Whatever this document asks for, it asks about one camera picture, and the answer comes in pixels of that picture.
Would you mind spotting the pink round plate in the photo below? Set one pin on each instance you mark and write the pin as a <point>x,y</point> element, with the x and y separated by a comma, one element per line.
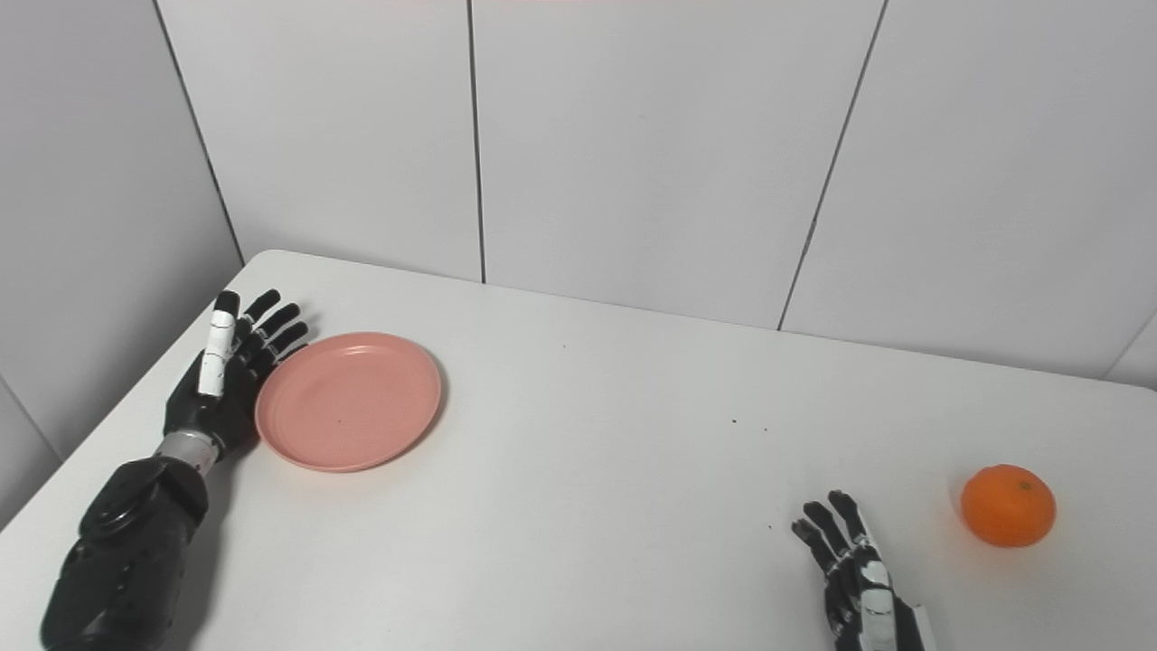
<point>348,402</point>

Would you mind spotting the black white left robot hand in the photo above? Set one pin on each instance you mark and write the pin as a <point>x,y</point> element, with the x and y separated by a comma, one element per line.
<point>201,411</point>

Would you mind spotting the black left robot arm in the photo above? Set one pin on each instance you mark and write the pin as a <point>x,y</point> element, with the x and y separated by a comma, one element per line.
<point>126,551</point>

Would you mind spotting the orange fruit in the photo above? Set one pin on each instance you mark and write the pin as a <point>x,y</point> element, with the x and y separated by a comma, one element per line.
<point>1008,506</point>

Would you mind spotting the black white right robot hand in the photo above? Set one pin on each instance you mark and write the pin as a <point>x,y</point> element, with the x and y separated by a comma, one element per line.
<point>854,597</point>

